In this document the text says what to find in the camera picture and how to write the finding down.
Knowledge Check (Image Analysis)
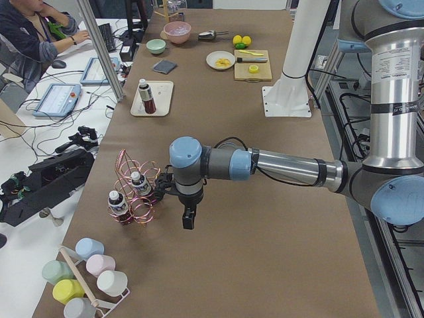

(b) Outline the tea bottle upper rack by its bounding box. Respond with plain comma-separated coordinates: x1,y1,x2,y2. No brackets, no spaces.
131,171,155,204

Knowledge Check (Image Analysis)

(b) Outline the mint green bowl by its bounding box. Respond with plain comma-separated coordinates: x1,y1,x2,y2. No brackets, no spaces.
146,39,166,54

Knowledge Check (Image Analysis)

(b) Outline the white cup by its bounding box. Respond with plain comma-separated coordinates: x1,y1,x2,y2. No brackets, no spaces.
97,270,128,297

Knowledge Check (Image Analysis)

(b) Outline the yellow lemon lower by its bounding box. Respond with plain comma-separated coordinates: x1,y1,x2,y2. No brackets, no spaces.
242,36,252,46

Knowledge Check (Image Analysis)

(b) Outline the copper wire bottle rack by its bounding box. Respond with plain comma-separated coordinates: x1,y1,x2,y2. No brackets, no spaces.
108,149,161,227

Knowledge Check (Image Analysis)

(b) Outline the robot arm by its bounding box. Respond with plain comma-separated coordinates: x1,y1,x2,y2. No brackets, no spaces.
170,1,423,229

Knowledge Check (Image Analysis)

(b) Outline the mint cup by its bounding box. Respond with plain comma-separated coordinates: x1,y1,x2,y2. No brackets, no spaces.
42,260,74,285

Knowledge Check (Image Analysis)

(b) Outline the tea bottle rack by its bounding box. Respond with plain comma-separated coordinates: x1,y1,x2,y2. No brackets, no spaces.
108,190,133,225
131,171,155,204

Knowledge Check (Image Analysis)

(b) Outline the grey folded cloth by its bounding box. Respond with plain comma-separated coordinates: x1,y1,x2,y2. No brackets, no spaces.
152,60,177,74

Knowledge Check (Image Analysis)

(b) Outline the grey cup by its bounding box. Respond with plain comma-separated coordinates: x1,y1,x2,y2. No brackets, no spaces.
64,297,96,318

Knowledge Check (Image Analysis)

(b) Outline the white cup rack frame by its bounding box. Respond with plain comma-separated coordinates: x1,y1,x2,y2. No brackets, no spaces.
66,247,130,317

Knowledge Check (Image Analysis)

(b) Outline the green lime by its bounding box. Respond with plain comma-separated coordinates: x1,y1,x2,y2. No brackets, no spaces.
235,42,246,50

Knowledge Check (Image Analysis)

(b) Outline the tea bottle on tray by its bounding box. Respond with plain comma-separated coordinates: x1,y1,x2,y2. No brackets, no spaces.
138,79,156,115

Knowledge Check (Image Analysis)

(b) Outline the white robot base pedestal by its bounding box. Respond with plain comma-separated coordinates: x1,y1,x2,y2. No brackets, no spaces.
262,0,331,118

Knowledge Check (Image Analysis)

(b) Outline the tea bottle lower rack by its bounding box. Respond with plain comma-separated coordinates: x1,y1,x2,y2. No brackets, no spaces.
108,190,133,225

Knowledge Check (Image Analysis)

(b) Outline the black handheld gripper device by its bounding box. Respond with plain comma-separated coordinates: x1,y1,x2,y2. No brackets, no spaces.
55,126,99,154

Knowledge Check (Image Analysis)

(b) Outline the yellow lemon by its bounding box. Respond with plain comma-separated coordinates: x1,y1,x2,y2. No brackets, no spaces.
233,34,242,46
242,36,252,46

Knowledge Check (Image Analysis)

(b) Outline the cream rabbit tray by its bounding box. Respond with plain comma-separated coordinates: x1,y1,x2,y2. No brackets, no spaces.
130,81,174,117

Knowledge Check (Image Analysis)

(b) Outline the black equipment case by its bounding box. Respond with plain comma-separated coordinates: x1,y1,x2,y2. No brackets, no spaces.
1,149,94,227

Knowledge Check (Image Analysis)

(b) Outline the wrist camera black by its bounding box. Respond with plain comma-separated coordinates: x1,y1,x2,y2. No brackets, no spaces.
154,165,178,201

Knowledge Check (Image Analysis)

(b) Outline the black keyboard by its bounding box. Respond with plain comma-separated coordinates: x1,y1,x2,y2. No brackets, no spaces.
98,23,116,52

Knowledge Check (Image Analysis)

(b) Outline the aluminium frame post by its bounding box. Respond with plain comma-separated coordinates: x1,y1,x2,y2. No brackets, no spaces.
76,0,124,102

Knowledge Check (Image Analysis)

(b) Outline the steel ice scoop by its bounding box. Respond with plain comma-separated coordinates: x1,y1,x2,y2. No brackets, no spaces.
197,30,229,41

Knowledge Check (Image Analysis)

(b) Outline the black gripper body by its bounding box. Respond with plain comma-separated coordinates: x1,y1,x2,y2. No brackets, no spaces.
176,180,203,212

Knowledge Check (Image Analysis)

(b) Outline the wooden glass stand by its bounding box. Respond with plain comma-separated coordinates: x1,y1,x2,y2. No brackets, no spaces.
152,0,187,23

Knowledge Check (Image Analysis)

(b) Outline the blue teach pendant near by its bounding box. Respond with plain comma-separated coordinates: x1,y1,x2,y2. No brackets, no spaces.
32,83,81,118

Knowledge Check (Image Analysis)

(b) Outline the half lemon slice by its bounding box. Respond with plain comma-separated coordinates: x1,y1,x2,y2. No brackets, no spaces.
248,65,260,74

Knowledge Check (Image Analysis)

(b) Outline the blue teach pendant far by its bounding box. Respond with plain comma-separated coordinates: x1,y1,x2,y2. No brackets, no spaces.
79,57,109,85

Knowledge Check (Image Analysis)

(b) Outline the wooden rack handle rod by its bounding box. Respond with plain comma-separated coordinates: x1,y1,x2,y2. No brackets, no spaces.
58,245,99,307

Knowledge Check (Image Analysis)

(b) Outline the white round plate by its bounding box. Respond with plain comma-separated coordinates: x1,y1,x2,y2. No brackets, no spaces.
206,50,236,70

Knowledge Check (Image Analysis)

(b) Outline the bamboo cutting board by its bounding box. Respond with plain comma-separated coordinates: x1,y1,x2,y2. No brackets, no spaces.
234,50,272,81

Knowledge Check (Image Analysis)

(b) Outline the blue cup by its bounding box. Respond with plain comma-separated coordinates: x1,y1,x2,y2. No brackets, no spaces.
75,237,105,260

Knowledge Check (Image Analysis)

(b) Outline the pink cup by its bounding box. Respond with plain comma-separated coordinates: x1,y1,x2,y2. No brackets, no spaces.
85,254,116,278

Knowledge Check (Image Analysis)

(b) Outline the blue teach pendant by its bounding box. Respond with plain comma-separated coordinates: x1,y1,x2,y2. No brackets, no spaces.
79,57,109,85
32,83,81,118

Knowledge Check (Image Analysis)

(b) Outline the yellow lemon upper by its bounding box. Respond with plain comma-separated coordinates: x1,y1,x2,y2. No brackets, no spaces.
233,34,242,46

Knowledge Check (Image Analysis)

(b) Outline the yellow cup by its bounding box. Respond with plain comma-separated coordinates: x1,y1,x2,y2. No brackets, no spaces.
52,279,85,305

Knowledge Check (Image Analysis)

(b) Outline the seated person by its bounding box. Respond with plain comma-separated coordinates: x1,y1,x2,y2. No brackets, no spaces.
1,1,90,93

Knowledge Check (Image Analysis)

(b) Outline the pink bowl with ice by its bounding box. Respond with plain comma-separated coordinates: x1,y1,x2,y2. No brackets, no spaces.
163,21,191,44

